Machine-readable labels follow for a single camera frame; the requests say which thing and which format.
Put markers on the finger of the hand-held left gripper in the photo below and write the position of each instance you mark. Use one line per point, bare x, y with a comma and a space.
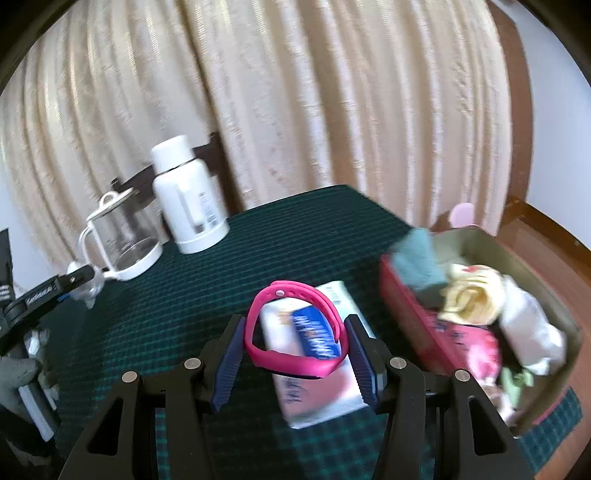
76, 277

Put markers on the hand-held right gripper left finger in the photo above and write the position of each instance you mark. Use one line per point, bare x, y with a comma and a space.
228, 360

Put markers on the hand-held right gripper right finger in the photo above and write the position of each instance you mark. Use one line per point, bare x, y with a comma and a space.
364, 364

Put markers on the white plastic bag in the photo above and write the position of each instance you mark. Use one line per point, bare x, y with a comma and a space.
87, 288

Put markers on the pink silicone wristband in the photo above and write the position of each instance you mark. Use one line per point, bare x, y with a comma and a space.
300, 367

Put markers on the red storage box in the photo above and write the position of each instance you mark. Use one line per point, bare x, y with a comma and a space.
415, 309

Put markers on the teal towel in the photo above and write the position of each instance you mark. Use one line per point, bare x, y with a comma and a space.
420, 267

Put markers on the yellow towel with red print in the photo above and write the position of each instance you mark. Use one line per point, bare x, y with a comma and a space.
471, 300

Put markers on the pale green cloth piece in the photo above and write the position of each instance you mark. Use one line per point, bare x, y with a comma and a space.
515, 385

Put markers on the white sponge block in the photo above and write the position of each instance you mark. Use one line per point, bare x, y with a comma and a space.
531, 327

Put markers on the person's left forearm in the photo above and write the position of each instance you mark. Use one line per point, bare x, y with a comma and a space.
27, 447

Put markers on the person's left hand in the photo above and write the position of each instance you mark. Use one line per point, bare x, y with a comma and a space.
16, 376

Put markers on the white and blue tissue pack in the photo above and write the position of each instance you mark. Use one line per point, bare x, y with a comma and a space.
314, 401

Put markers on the white glass kettle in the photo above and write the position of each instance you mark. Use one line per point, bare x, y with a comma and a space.
138, 263

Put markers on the green plaid tablecloth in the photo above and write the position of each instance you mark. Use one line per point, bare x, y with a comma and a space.
277, 240

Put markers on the white thermos jug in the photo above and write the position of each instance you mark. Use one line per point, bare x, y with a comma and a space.
194, 221

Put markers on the pink plastic object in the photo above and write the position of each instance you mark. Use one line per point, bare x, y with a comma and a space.
461, 214

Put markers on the dark wooden chair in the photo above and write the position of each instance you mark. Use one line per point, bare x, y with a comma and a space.
213, 157

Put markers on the beige curtain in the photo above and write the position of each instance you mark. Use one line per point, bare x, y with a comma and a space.
323, 92

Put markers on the brown wooden frame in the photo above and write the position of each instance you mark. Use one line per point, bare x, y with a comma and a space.
545, 240

